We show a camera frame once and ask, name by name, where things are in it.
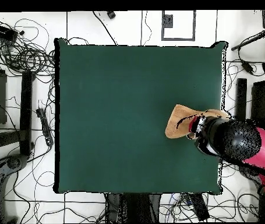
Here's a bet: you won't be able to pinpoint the black switch box with ports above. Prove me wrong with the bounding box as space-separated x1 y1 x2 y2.
0 21 19 43

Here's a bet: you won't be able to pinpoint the tan terry towel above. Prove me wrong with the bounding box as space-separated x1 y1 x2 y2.
164 104 231 141

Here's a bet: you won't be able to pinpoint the black metal stand frame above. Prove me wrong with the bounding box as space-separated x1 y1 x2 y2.
235 78 248 122
0 70 36 156

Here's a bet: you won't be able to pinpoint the black tripod rod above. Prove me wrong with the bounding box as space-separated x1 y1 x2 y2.
230 29 265 51

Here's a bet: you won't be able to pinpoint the black power strip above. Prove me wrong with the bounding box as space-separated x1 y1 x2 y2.
36 107 54 147
189 193 210 222

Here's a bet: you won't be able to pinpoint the black power adapter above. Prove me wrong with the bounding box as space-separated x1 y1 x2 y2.
241 59 255 75

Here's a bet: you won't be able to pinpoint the tangled black cables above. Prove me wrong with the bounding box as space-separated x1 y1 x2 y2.
0 18 56 78

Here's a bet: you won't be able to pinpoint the dark green tablecloth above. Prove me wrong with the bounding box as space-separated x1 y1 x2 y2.
53 37 228 195

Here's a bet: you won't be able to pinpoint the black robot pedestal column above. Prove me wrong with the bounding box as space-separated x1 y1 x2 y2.
105 192 162 223

